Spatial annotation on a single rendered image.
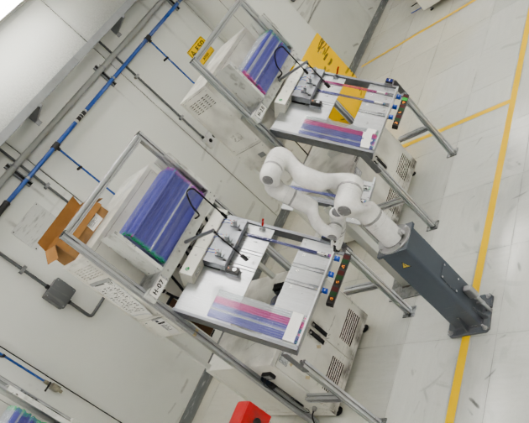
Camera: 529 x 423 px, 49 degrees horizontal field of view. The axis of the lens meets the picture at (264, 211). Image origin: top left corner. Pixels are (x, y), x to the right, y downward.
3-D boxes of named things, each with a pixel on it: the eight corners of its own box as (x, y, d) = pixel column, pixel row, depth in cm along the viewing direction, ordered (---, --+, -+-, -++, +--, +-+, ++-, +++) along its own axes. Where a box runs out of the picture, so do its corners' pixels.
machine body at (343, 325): (374, 320, 377) (311, 263, 354) (343, 420, 337) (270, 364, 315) (306, 330, 425) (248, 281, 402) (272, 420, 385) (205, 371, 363)
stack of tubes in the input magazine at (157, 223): (206, 194, 335) (170, 164, 325) (164, 263, 306) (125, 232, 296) (194, 200, 344) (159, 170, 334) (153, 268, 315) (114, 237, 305)
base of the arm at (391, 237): (413, 220, 292) (390, 197, 286) (406, 248, 281) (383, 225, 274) (384, 231, 306) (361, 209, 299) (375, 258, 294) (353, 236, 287)
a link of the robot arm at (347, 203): (383, 204, 286) (353, 173, 278) (377, 231, 274) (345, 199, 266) (364, 212, 294) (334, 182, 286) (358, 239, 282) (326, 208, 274)
